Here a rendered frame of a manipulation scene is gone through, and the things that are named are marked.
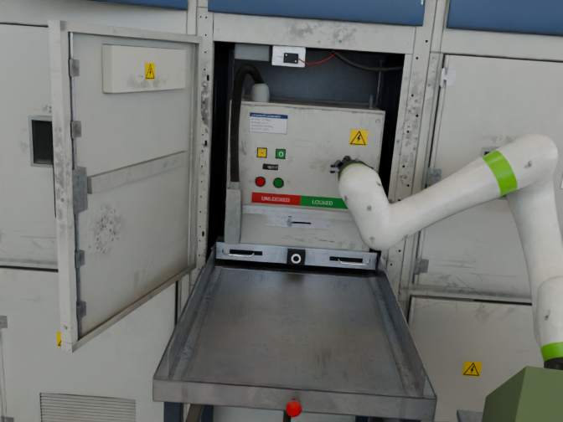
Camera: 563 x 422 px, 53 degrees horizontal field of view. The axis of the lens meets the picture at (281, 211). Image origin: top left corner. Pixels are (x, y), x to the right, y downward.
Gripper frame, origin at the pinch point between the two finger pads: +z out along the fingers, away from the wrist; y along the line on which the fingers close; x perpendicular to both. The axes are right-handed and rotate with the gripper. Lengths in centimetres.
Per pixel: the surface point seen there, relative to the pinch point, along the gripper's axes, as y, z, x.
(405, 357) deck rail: 13, -53, -38
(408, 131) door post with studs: 17.7, -0.9, 11.2
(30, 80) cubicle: -99, -3, 19
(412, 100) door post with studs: 17.8, -0.9, 20.4
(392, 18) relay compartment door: 8.5, -3.0, 43.5
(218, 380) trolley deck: -31, -68, -38
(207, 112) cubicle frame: -44.8, -0.5, 12.5
